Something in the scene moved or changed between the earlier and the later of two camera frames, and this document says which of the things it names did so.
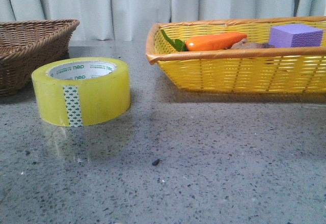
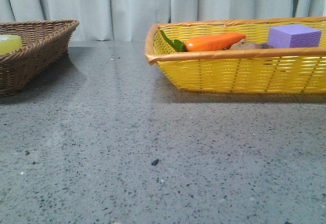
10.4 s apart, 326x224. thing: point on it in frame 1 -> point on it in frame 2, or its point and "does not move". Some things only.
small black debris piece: (156, 162) does not move
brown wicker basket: (28, 46) does not move
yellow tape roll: (79, 91) -> (9, 43)
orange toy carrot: (208, 42) does not move
